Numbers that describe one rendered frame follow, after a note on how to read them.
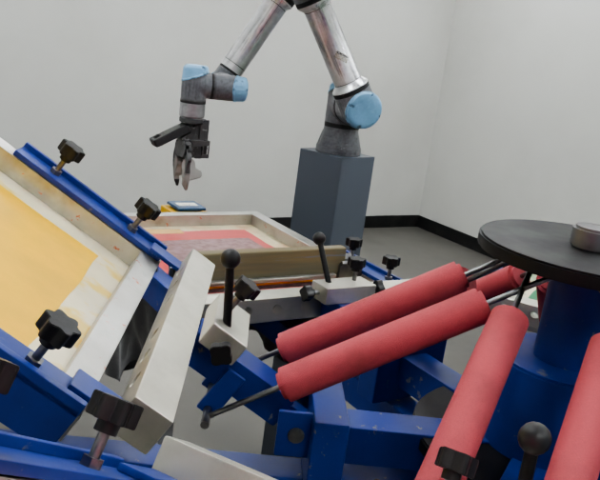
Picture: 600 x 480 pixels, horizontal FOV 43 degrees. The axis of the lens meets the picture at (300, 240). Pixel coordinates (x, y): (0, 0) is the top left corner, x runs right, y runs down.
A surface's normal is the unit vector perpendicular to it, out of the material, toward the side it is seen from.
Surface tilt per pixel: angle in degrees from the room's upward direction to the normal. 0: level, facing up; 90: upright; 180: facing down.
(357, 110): 96
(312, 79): 90
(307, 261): 90
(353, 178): 90
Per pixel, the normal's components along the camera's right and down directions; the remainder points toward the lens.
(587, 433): 0.01, -0.70
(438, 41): 0.52, 0.29
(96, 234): 0.03, 0.26
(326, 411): 0.13, -0.96
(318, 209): -0.65, 0.11
